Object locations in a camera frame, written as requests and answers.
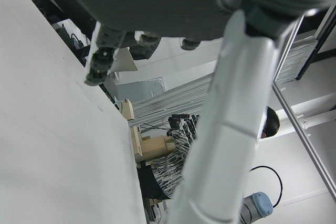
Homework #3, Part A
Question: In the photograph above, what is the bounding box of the left white dexterous robot hand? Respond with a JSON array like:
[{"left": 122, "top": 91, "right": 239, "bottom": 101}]
[{"left": 65, "top": 0, "right": 336, "bottom": 224}]

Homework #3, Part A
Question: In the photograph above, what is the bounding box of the grey slatted panel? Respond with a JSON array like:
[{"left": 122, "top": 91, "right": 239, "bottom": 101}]
[
  {"left": 275, "top": 39, "right": 320, "bottom": 85},
  {"left": 133, "top": 79, "right": 214, "bottom": 125}
]

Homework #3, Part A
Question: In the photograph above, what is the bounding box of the beige wooden stand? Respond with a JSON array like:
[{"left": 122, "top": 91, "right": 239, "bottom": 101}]
[{"left": 120, "top": 99, "right": 177, "bottom": 162}]

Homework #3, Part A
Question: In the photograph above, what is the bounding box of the person in patterned shirt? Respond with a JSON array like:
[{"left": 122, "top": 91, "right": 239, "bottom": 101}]
[{"left": 151, "top": 105, "right": 281, "bottom": 201}]

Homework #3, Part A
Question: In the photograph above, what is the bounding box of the aluminium frame profile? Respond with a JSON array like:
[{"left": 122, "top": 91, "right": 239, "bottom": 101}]
[{"left": 271, "top": 6, "right": 336, "bottom": 201}]

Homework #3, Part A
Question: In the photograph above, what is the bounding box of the black cable loop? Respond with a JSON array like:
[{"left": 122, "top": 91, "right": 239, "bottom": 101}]
[{"left": 249, "top": 165, "right": 284, "bottom": 208}]

